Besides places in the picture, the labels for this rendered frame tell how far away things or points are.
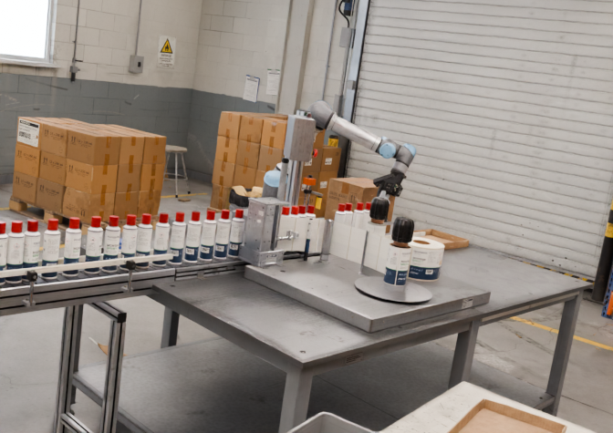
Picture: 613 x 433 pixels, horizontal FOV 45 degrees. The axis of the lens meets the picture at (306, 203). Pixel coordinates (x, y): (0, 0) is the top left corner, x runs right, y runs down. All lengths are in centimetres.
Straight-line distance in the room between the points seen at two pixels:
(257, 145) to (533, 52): 281
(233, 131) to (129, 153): 127
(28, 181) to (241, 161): 201
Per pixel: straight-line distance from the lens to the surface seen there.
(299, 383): 234
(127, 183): 676
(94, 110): 927
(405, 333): 266
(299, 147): 326
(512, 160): 760
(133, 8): 952
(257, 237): 299
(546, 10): 760
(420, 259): 316
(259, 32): 955
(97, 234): 267
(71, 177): 671
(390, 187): 372
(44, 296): 261
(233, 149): 751
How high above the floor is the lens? 169
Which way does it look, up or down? 10 degrees down
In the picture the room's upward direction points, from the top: 8 degrees clockwise
